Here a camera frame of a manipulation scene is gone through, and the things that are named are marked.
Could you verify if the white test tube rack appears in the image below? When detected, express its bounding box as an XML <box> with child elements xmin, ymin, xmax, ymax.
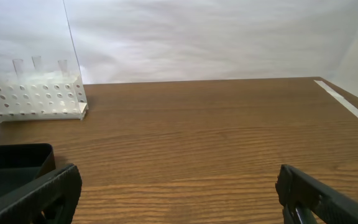
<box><xmin>0</xmin><ymin>70</ymin><xmax>89</xmax><ymax>124</ymax></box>

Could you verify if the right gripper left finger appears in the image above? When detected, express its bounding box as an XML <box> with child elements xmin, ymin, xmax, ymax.
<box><xmin>0</xmin><ymin>164</ymin><xmax>83</xmax><ymax>224</ymax></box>

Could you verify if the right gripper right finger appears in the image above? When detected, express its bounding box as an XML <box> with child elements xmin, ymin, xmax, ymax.
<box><xmin>275</xmin><ymin>164</ymin><xmax>358</xmax><ymax>224</ymax></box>

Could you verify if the black tray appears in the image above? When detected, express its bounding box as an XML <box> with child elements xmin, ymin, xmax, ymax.
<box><xmin>0</xmin><ymin>142</ymin><xmax>57</xmax><ymax>207</ymax></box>

